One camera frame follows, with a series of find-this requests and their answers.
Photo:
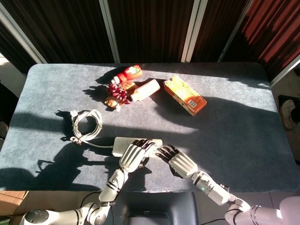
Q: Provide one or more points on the white plug adapter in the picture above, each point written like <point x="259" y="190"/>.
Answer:
<point x="148" y="153"/>

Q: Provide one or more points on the grey partition post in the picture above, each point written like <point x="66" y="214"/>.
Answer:
<point x="236" y="28"/>

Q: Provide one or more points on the red-brown curtain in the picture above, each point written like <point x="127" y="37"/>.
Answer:
<point x="272" y="28"/>

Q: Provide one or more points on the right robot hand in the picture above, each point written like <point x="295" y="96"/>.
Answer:
<point x="182" y="164"/>

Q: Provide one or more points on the red ketchup bottle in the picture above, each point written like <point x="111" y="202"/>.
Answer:
<point x="130" y="73"/>

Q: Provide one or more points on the blue-grey tablecloth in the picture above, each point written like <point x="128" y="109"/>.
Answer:
<point x="211" y="140"/>

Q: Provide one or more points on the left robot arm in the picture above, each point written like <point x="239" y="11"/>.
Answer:
<point x="110" y="189"/>

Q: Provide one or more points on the brown bread toy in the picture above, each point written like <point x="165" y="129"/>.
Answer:
<point x="110" y="101"/>

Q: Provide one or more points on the slanted white partition post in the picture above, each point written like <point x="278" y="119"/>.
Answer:
<point x="21" y="35"/>

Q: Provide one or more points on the purple grape bunch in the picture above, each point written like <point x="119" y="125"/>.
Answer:
<point x="118" y="92"/>

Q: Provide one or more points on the dark slatted screen panel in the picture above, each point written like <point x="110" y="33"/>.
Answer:
<point x="215" y="30"/>
<point x="65" y="30"/>
<point x="152" y="30"/>

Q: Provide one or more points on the white shoe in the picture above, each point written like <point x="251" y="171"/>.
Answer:
<point x="288" y="113"/>

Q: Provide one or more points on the brown snack packet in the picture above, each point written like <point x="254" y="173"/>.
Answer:
<point x="129" y="84"/>

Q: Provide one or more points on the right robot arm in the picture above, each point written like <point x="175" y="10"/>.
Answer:
<point x="218" y="192"/>

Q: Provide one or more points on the orange cardboard box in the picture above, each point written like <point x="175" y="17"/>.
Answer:
<point x="185" y="93"/>

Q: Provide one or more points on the dark robot torso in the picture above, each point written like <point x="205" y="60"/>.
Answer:
<point x="157" y="208"/>

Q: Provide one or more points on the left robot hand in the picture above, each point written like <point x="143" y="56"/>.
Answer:
<point x="132" y="155"/>

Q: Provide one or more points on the white power strip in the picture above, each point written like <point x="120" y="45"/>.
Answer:
<point x="119" y="146"/>

